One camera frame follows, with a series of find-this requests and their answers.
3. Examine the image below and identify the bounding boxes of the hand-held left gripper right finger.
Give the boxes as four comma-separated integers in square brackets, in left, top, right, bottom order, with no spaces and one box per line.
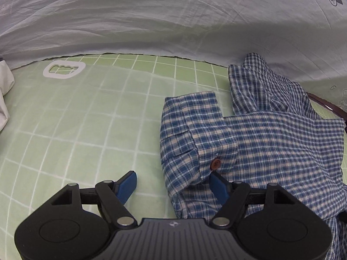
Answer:
[209,172,296,226]

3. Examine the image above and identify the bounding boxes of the white garment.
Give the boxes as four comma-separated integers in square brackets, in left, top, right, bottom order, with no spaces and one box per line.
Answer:
[0,60,15,133]

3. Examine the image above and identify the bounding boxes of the carrot print backdrop sheet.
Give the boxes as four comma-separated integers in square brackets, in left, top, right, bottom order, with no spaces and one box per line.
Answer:
[0,0,347,109]

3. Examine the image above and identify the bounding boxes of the green grid mat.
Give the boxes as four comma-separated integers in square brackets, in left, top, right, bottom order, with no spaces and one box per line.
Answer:
[0,54,347,260]

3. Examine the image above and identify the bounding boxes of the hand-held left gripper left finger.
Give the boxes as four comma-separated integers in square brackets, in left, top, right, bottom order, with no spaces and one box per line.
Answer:
[50,171,137,226]

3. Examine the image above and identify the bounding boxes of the blue plaid shirt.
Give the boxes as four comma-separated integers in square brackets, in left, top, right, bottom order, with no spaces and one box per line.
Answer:
[160,53,347,260]

